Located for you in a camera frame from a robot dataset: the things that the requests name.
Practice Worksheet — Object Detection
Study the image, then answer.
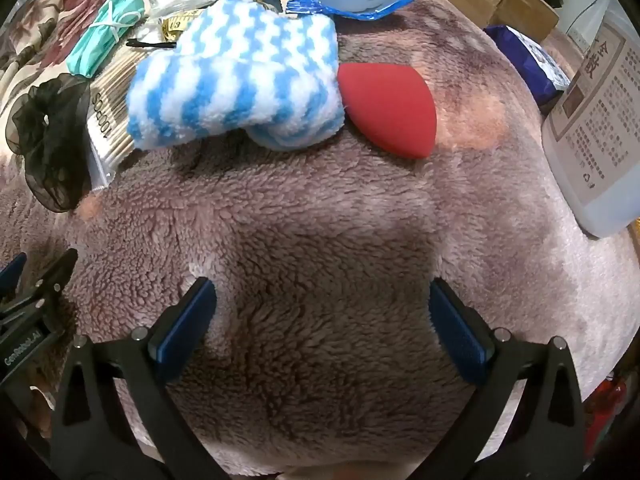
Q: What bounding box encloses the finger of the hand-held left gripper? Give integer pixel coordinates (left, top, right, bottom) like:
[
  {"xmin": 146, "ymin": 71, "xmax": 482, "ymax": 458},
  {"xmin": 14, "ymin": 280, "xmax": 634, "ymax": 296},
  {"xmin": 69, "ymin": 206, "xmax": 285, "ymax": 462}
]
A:
[
  {"xmin": 0, "ymin": 252, "xmax": 28, "ymax": 295},
  {"xmin": 0, "ymin": 248, "xmax": 79, "ymax": 323}
]

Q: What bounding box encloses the blue white striped fuzzy cloth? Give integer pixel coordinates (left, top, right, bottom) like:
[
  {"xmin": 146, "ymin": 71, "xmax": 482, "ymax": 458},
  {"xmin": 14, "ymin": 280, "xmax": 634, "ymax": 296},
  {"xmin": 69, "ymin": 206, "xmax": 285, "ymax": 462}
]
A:
[{"xmin": 125, "ymin": 0, "xmax": 346, "ymax": 152}]

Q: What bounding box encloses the black mesh scrunchie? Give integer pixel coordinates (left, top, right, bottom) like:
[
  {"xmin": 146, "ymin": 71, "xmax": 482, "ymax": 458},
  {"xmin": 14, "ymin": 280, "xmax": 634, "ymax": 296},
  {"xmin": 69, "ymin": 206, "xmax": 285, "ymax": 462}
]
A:
[{"xmin": 6, "ymin": 73, "xmax": 93, "ymax": 212}]

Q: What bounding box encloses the plain cardboard box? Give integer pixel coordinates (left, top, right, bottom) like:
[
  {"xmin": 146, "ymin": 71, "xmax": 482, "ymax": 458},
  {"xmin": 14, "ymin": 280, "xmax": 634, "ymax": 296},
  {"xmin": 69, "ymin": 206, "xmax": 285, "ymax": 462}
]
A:
[{"xmin": 495, "ymin": 0, "xmax": 560, "ymax": 43}]

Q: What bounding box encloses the green face mask bundle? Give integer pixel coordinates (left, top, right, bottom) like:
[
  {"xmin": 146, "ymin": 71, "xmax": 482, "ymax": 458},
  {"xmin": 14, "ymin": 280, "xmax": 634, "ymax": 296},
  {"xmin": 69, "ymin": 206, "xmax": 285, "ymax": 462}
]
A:
[{"xmin": 66, "ymin": 0, "xmax": 146, "ymax": 79}]

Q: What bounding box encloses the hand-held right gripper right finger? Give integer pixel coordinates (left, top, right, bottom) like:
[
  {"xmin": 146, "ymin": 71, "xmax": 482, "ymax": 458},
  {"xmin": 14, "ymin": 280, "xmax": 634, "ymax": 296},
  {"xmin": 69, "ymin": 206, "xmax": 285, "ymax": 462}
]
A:
[{"xmin": 429, "ymin": 276, "xmax": 586, "ymax": 480}]

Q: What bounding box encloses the pack of cotton swabs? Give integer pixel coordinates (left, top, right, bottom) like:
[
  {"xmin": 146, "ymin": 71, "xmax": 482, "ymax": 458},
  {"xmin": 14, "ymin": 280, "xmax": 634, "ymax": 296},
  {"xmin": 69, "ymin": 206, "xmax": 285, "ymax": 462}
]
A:
[{"xmin": 85, "ymin": 50, "xmax": 151, "ymax": 193}]

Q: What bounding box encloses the black hair pin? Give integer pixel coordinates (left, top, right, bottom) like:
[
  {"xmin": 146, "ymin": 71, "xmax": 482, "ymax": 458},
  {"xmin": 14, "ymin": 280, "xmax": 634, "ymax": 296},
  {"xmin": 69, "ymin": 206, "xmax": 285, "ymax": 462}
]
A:
[{"xmin": 126, "ymin": 38, "xmax": 178, "ymax": 51}]

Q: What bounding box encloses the yellow tape measure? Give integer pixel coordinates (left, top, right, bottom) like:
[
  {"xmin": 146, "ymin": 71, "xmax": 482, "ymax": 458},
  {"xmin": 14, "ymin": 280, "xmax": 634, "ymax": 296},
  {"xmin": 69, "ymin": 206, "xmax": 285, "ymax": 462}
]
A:
[{"xmin": 161, "ymin": 0, "xmax": 266, "ymax": 43}]

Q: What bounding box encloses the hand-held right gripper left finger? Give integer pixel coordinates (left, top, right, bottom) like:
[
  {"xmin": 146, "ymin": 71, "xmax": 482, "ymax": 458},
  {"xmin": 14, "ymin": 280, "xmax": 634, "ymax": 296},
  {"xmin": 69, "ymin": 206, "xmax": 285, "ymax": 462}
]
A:
[{"xmin": 50, "ymin": 276, "xmax": 221, "ymax": 480}]

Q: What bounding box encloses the white plastic bottle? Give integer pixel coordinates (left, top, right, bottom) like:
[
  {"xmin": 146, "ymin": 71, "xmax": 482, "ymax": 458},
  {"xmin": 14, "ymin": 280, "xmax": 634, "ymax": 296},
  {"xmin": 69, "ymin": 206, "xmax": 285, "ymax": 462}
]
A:
[{"xmin": 541, "ymin": 12, "xmax": 640, "ymax": 239}]

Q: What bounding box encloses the red makeup sponge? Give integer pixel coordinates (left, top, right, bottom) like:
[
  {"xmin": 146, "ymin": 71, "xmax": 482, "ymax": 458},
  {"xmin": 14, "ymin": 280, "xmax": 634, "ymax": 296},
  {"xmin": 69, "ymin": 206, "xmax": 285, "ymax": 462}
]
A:
[{"xmin": 337, "ymin": 62, "xmax": 437, "ymax": 159}]

